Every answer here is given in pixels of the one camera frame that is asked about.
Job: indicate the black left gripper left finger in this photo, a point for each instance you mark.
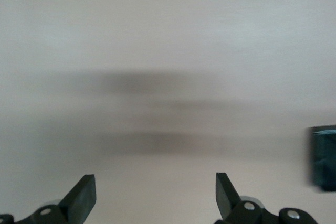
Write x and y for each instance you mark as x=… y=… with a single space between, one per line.
x=78 y=200

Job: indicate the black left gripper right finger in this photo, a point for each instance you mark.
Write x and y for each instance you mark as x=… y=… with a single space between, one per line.
x=228 y=197

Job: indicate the black flip phone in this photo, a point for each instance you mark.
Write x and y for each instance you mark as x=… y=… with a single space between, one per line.
x=324 y=158

